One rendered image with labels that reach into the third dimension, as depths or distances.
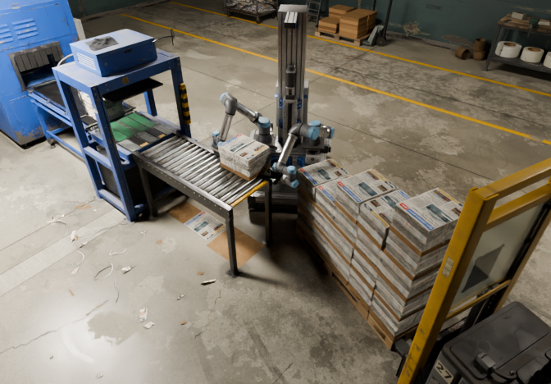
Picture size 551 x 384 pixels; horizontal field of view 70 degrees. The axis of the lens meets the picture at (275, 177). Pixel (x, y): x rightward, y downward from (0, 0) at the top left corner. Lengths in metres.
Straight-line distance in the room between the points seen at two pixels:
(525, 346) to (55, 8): 5.87
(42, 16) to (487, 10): 7.70
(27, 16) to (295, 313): 4.64
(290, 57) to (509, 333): 2.70
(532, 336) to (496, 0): 7.34
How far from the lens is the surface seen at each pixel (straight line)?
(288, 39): 3.74
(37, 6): 5.99
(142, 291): 3.86
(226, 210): 3.24
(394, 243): 2.78
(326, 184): 3.46
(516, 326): 2.91
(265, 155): 3.52
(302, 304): 3.61
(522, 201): 2.33
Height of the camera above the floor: 2.93
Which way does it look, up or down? 37 degrees down
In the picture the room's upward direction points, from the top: straight up
